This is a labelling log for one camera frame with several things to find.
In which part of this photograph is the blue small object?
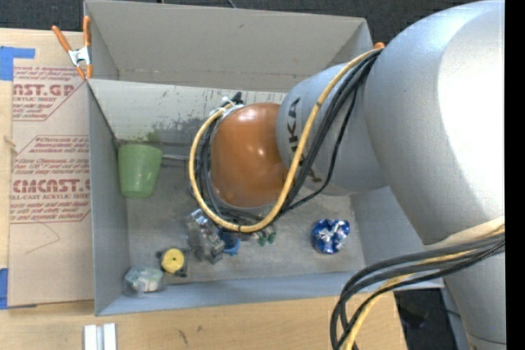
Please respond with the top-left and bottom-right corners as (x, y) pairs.
(218, 229), (242, 257)

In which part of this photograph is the yellow and black round tool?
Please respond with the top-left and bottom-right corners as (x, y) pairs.
(156, 246), (190, 279)

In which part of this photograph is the green plastic cup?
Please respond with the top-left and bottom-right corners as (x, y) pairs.
(117, 143), (164, 200)

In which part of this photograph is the blue and white crumpled packet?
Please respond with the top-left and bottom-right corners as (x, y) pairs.
(309, 217), (351, 256)

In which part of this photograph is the brown cardboard board red print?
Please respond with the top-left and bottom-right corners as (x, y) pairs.
(7, 27), (96, 307)

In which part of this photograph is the grey metal bin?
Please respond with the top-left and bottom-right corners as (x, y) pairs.
(83, 0), (446, 317)

